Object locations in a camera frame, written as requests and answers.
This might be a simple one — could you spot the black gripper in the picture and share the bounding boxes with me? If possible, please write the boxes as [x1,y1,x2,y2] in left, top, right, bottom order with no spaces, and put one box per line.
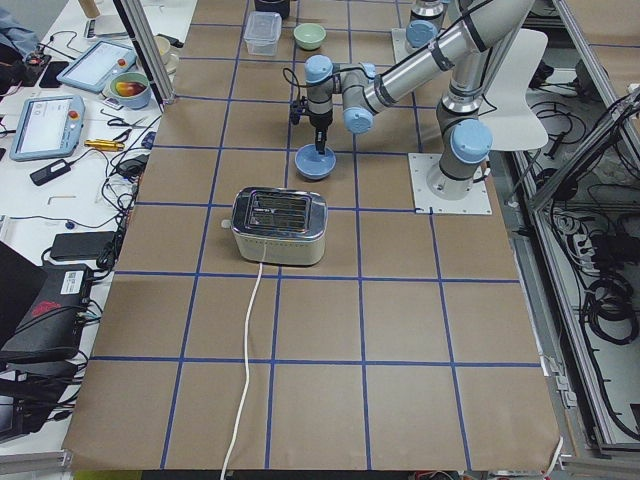
[307,97,333,155]

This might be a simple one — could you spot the green bowl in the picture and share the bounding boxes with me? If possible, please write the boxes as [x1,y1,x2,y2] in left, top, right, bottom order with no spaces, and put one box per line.
[293,23,326,51]

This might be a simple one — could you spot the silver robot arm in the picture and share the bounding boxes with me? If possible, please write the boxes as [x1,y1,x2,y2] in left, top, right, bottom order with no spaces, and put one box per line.
[290,0,532,200]
[405,0,449,50]

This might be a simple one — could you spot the beige bowl with lemon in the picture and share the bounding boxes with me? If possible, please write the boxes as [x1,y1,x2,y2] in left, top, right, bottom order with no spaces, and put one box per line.
[154,35,179,75]

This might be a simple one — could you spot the blue bowl with fruit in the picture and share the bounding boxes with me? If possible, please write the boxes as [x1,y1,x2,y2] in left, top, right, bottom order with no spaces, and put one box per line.
[109,72,151,110]

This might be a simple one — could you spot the cream and chrome toaster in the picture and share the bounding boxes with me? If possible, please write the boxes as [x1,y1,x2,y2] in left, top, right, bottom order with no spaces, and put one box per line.
[221,186,328,266]

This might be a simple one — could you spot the clear plastic lidded container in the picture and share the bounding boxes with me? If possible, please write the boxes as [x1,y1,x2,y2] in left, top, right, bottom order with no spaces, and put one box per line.
[244,11,282,57]

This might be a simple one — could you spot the dark blue saucepan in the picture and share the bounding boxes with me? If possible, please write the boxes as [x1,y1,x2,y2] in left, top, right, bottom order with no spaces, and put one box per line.
[254,0,291,20]

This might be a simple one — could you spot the white plastic chair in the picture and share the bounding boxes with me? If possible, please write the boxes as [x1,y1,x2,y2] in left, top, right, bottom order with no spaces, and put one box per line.
[479,29,548,151]

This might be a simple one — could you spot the black scissors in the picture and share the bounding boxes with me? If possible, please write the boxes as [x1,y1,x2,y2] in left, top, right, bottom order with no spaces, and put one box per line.
[107,117,145,143]

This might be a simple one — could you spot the teach pendant tablet far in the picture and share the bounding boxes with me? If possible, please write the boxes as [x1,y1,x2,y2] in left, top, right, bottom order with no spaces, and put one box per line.
[56,41,137,93]

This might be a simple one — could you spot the teach pendant tablet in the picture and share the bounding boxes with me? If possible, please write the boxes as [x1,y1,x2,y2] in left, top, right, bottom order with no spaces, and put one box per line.
[56,41,137,93]
[9,95,85,162]

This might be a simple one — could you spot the black power adapter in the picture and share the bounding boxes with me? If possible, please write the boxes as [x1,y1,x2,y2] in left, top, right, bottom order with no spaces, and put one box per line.
[30,159,72,186]

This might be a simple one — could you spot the teach pendant tablet near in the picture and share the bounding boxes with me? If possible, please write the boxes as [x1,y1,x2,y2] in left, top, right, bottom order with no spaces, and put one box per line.
[9,95,85,162]

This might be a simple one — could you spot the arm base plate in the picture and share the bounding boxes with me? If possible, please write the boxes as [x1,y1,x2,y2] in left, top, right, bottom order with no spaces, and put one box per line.
[408,153,492,215]
[391,28,415,63]

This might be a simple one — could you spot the aluminium frame post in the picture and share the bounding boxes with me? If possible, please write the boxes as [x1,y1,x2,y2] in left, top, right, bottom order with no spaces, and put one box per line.
[113,0,175,105]

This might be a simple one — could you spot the white toaster power cord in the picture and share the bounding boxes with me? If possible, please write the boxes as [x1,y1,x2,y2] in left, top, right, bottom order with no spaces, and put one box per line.
[219,260,265,480]

